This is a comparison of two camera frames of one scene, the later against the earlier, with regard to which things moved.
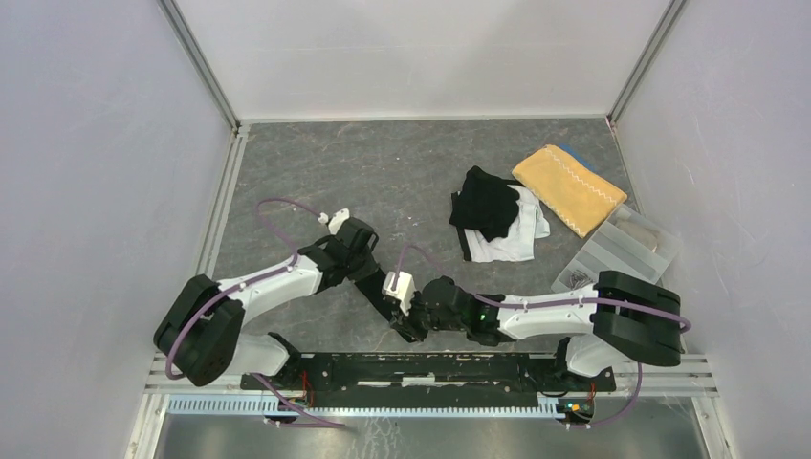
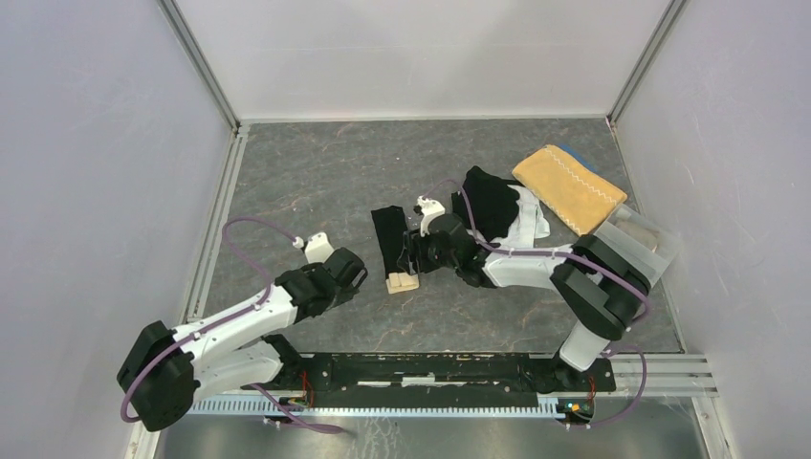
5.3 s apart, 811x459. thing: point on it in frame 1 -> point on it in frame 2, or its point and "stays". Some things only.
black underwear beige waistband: x=405 y=326 -> x=390 y=226
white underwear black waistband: x=517 y=244 stays
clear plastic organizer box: x=625 y=243 stays
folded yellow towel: x=578 y=195 stays
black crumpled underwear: x=487 y=203 stays
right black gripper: x=415 y=301 -> x=412 y=250
